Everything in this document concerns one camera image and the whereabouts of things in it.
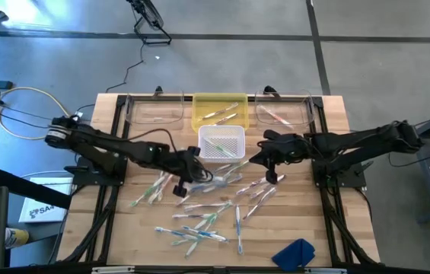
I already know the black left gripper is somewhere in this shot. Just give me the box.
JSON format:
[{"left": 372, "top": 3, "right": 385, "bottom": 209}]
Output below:
[{"left": 159, "top": 145, "right": 202, "bottom": 198}]

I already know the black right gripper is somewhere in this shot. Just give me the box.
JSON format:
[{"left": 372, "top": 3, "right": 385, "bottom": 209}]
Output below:
[{"left": 249, "top": 129, "right": 311, "bottom": 186}]

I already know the blue toothbrush in clear wrap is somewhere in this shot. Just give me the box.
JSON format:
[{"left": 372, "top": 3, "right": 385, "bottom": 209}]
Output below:
[
  {"left": 154, "top": 226, "right": 199, "bottom": 241},
  {"left": 181, "top": 221, "right": 230, "bottom": 244},
  {"left": 234, "top": 204, "right": 244, "bottom": 256},
  {"left": 210, "top": 163, "right": 234, "bottom": 175},
  {"left": 202, "top": 173, "right": 244, "bottom": 193},
  {"left": 187, "top": 180, "right": 219, "bottom": 194}
]

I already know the white perforated plastic basket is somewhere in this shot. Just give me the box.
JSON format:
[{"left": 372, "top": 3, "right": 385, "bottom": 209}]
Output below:
[{"left": 197, "top": 124, "right": 247, "bottom": 164}]

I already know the yellow translucent plastic bin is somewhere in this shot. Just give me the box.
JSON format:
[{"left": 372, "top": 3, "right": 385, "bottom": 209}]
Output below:
[{"left": 190, "top": 92, "right": 250, "bottom": 134}]

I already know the clear plastic bin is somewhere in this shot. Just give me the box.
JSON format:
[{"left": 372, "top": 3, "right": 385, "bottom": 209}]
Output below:
[
  {"left": 124, "top": 91, "right": 185, "bottom": 126},
  {"left": 253, "top": 90, "right": 317, "bottom": 129}
]

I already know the blue cloth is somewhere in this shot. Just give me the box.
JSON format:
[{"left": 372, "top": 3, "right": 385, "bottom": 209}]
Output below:
[{"left": 270, "top": 237, "right": 317, "bottom": 272}]

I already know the white printed box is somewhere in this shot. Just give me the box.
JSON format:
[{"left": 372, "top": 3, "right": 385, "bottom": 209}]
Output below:
[{"left": 18, "top": 177, "right": 75, "bottom": 224}]

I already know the black diagonal beam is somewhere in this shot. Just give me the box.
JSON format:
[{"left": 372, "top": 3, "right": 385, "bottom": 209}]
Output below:
[{"left": 0, "top": 167, "right": 73, "bottom": 210}]

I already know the yellow and white can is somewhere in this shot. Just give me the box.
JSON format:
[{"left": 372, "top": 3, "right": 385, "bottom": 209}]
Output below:
[{"left": 4, "top": 227, "right": 30, "bottom": 250}]

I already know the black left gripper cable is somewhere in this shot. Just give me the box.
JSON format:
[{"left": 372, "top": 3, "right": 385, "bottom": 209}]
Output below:
[{"left": 126, "top": 127, "right": 215, "bottom": 184}]

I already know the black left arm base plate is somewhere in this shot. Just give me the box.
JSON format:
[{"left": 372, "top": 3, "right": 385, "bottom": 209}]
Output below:
[{"left": 64, "top": 156, "right": 129, "bottom": 187}]

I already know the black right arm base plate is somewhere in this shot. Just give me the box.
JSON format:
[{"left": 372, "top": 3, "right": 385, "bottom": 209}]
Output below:
[{"left": 311, "top": 156, "right": 374, "bottom": 189}]

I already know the silver bracket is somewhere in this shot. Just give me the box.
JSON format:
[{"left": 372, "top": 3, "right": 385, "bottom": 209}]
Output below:
[
  {"left": 304, "top": 267, "right": 349, "bottom": 274},
  {"left": 91, "top": 266, "right": 136, "bottom": 274}
]

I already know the black stand cable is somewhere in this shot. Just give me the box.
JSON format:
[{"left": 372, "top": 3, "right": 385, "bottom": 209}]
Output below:
[{"left": 104, "top": 42, "right": 145, "bottom": 94}]

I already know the grey desk frame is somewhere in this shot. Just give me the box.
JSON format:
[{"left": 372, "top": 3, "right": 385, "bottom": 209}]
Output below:
[{"left": 396, "top": 104, "right": 430, "bottom": 225}]

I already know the black floor cable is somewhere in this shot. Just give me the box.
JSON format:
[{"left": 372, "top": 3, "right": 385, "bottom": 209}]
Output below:
[{"left": 0, "top": 100, "right": 97, "bottom": 161}]

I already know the yellow floor cable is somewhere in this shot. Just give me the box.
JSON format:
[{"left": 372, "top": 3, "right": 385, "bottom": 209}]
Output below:
[{"left": 0, "top": 62, "right": 73, "bottom": 141}]

